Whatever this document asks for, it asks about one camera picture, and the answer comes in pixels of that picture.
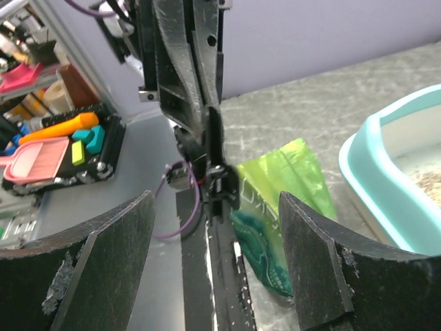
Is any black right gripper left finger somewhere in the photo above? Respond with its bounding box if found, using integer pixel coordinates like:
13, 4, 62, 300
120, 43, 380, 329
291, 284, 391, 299
1, 191, 155, 330

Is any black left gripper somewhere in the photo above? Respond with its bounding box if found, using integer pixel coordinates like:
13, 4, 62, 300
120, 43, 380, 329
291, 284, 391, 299
135, 0, 220, 138

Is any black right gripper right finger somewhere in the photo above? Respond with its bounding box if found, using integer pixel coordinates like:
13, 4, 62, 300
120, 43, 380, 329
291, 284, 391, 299
279, 192, 440, 330

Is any green litter bag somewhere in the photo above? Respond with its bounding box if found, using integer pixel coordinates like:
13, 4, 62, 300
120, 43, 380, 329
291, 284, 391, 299
231, 138, 337, 298

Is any teal litter box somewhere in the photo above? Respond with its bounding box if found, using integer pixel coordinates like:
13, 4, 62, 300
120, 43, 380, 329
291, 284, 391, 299
338, 85, 440, 256

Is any black bag clip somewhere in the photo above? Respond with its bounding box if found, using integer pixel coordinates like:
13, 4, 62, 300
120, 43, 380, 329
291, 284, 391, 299
205, 106, 240, 223

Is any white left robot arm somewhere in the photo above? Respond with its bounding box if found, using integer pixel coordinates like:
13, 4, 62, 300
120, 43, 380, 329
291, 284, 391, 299
93, 1, 223, 144

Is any cat litter pile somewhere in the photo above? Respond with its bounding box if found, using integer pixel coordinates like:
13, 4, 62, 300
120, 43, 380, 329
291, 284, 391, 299
411, 170, 441, 205

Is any black tray of toys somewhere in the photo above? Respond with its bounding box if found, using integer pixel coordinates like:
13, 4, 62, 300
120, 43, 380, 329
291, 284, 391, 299
1, 103, 126, 197

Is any orange toy carrot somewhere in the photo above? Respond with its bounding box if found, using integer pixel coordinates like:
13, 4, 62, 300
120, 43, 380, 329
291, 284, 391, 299
19, 112, 99, 145

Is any pink dustpan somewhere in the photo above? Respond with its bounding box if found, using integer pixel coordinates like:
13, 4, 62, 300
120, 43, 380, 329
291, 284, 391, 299
1, 137, 70, 183

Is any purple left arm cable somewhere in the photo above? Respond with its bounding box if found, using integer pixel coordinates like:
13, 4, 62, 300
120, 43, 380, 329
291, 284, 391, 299
65, 0, 203, 241

